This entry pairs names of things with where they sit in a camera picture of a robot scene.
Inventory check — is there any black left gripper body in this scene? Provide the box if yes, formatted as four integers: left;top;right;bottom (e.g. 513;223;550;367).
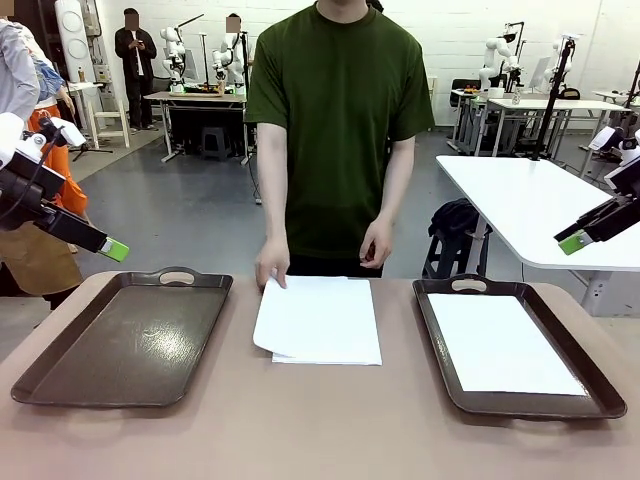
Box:
0;149;69;234

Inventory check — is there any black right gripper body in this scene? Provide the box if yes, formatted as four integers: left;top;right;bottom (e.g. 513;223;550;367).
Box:
597;195;640;242

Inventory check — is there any white A4 paper stack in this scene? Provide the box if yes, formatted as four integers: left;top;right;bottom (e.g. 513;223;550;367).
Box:
426;293;590;397
270;276;384;367

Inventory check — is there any white A4 paper sheet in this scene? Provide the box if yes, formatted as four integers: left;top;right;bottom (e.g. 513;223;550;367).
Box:
252;274;379;362

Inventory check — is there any person's left forearm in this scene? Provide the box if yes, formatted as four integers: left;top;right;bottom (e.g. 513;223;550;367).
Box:
375;164;417;226

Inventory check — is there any person's right forearm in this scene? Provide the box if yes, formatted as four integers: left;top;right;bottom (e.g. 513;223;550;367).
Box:
259;167;291;242

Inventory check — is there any person's right hand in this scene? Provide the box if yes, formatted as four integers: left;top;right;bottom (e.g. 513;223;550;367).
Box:
254;237;292;292

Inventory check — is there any person's left hand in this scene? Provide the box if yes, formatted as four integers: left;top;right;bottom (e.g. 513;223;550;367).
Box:
358;218;396;269

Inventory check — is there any black tripod stand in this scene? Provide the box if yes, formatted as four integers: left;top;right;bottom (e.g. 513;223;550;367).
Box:
53;62;115;162

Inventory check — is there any white rectangular table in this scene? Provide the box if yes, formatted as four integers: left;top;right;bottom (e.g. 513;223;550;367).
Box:
435;154;640;317

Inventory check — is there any mannequin in orange shorts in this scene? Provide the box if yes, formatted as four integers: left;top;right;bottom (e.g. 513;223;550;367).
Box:
27;49;89;211

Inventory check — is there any brown plastic serving tray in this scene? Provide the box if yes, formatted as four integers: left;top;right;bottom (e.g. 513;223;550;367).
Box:
412;273;628;420
10;266;235;409

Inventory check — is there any black bag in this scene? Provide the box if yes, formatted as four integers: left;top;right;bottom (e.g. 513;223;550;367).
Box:
427;198;489;239

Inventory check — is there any black stool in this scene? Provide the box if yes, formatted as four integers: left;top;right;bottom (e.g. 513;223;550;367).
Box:
422;229;494;281

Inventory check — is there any long white desk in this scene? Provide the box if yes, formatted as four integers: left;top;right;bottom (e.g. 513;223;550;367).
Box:
487;97;632;180

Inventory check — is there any mannequin in striped shirt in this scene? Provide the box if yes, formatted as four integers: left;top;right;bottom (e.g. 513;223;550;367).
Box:
0;4;84;296

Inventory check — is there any grey plastic stool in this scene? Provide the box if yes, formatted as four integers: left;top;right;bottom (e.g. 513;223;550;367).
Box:
199;125;232;161

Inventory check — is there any white tower air conditioner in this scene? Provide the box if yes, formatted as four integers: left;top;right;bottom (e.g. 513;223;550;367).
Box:
54;0;97;84

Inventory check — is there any computer monitor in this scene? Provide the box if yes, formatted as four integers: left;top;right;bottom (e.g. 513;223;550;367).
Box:
529;55;552;92

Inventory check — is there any wooden top work table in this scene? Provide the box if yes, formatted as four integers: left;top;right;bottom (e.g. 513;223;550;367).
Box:
143;89;259;165

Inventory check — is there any small white desk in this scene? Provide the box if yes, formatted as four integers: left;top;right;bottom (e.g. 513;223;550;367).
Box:
447;88;491;155

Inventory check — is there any person in black clothes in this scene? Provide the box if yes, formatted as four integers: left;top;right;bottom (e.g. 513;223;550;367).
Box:
114;7;157;132

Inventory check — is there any black office chair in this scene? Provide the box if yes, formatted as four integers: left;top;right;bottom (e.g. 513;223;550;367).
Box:
451;78;482;109

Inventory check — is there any person beside white robots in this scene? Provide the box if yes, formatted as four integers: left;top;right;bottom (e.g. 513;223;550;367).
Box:
224;13;249;96

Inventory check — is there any person in green t-shirt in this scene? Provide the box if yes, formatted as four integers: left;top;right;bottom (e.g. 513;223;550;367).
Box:
244;0;436;279

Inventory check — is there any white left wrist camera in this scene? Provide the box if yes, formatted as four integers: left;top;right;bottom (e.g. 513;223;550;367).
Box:
19;117;87;162

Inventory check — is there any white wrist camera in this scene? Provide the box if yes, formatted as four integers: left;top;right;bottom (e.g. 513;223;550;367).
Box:
589;125;640;164
19;117;87;162

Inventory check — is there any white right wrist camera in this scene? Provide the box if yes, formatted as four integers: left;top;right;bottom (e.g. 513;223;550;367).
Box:
589;125;640;164

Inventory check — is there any black camera pole stand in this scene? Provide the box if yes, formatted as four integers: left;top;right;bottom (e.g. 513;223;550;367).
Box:
529;37;576;162

